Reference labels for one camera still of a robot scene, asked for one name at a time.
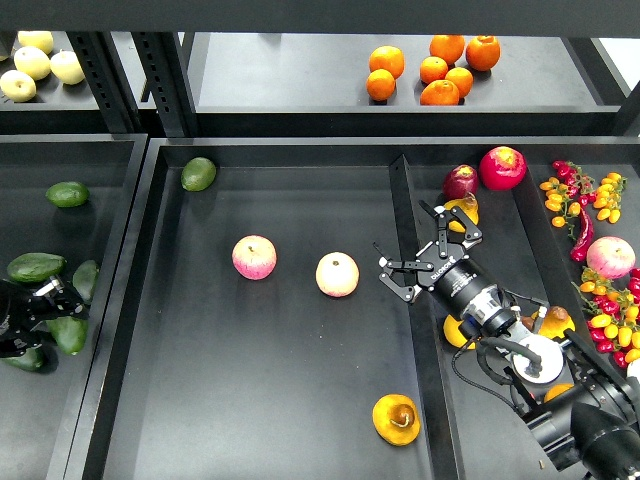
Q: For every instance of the orange pear lower right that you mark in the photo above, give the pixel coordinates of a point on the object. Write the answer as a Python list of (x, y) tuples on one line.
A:
[(556, 390)]

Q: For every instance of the dark avocado lower left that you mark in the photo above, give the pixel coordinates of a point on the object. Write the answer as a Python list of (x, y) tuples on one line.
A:
[(31, 360)]

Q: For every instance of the pale yellow pear right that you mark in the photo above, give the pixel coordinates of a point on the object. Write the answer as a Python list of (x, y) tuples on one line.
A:
[(66, 67)]

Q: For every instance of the black shelf frame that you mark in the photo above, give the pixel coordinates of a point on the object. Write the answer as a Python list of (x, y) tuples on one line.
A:
[(155, 24)]

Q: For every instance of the red chili pepper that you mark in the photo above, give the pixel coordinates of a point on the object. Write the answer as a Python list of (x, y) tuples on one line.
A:
[(584, 240)]

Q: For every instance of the orange top middle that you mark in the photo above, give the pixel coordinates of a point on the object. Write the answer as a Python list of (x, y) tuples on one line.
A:
[(447, 47)]

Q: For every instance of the cherry tomato bunch lower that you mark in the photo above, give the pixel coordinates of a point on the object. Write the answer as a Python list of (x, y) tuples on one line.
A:
[(612, 314)]

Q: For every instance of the cherry tomato bunch upper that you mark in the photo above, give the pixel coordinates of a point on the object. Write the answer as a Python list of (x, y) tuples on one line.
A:
[(571, 192)]

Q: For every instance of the pale yellow pear top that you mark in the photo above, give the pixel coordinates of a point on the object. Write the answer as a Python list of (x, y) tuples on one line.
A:
[(41, 39)]

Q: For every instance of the yellow pear with stem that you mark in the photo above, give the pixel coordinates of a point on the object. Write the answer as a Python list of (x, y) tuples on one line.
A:
[(395, 418)]

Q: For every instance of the large red apple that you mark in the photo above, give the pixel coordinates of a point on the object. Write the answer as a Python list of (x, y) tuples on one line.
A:
[(502, 168)]

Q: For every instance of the pink red apple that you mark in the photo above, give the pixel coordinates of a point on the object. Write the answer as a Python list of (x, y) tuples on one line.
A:
[(254, 257)]

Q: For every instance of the green avocado upper left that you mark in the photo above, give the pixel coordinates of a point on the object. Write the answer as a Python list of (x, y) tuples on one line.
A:
[(67, 194)]

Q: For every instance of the yellow pear lower left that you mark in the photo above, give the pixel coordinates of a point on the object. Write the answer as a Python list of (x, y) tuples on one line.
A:
[(452, 332)]

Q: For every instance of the cherry tomato bunch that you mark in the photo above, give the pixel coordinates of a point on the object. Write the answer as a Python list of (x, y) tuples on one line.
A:
[(571, 192), (612, 314)]

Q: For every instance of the dark red onion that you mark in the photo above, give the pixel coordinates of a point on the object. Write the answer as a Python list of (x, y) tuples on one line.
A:
[(460, 181)]

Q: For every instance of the orange top right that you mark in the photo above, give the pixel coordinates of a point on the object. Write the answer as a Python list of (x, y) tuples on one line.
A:
[(483, 52)]

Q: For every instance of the orange front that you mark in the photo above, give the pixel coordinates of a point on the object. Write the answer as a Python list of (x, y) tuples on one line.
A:
[(440, 93)]

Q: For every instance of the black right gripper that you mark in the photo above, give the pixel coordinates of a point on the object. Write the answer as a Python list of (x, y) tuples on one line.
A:
[(460, 282)]

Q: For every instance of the pale pink apple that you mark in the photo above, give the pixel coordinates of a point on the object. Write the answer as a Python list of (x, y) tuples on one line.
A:
[(337, 274)]

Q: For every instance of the green avocado top centre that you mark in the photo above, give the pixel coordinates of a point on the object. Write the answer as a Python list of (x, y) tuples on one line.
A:
[(198, 174)]

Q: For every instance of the black tray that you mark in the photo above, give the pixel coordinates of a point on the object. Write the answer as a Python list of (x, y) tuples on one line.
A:
[(40, 411), (209, 375)]

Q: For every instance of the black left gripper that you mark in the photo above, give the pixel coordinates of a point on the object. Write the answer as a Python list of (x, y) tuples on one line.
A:
[(48, 300)]

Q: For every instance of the yellow pear near onion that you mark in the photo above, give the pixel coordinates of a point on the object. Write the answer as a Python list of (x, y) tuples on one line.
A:
[(469, 205)]

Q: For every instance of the black centre tray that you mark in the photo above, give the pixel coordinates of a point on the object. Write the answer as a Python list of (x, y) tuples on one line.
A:
[(209, 375)]

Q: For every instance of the pale yellow pear front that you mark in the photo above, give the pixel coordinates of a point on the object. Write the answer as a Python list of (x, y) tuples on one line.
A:
[(18, 86)]

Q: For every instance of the pink apple right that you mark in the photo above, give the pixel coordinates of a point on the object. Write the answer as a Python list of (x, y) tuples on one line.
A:
[(611, 257)]

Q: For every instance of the orange lower left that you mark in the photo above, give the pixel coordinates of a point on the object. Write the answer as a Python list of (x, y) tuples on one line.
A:
[(380, 85)]

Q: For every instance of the black left tray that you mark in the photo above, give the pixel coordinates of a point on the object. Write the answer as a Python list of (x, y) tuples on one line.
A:
[(40, 411)]

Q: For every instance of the small orange centre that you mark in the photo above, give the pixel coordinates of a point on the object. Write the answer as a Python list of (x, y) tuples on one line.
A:
[(433, 68)]

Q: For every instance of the dark green upright avocado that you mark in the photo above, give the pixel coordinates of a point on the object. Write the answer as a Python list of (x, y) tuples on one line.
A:
[(84, 280)]

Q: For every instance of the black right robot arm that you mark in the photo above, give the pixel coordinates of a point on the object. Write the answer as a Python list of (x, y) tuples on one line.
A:
[(577, 407)]

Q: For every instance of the orange upper left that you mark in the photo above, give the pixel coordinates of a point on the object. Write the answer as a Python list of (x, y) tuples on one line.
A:
[(389, 58)]

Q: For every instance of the small orange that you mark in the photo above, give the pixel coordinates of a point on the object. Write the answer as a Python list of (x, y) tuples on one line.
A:
[(462, 78), (433, 68)]

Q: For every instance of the small orange right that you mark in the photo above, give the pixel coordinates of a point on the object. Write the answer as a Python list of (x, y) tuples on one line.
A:
[(462, 78)]

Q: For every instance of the yellow pear brown top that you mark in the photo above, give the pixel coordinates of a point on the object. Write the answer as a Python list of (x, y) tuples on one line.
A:
[(555, 323)]

